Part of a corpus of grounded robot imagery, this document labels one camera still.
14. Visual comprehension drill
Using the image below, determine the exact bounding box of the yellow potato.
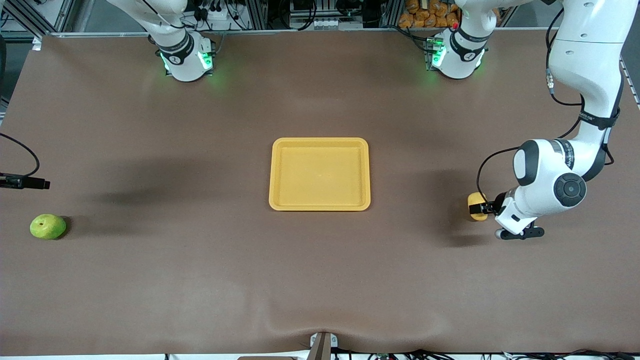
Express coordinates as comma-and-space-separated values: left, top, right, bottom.
467, 192, 490, 222

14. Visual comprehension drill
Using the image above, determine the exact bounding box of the green apple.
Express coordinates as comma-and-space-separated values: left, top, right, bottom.
29, 214, 67, 240

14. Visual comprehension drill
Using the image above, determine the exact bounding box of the yellow plastic tray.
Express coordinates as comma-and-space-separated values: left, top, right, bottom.
268, 137, 372, 212

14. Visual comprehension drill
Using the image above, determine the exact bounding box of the brown table mat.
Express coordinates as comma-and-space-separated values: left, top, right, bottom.
0, 27, 640, 357

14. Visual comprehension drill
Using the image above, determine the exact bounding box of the orange snack packet pile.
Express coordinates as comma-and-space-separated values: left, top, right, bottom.
398, 0, 461, 29

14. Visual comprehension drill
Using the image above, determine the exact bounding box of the white power strip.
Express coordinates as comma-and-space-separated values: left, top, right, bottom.
197, 4, 236, 32

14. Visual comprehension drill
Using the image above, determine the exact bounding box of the black right camera cable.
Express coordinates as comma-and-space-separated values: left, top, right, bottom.
0, 132, 41, 177

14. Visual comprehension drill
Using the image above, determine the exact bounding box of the aluminium table edge rail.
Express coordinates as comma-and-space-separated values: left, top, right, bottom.
42, 27, 616, 39

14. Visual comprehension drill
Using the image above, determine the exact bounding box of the aluminium frame strut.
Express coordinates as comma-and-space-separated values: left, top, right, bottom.
10, 0, 76, 35

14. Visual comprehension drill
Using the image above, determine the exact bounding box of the metal clamp bracket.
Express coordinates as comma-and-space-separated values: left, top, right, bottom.
309, 331, 339, 360

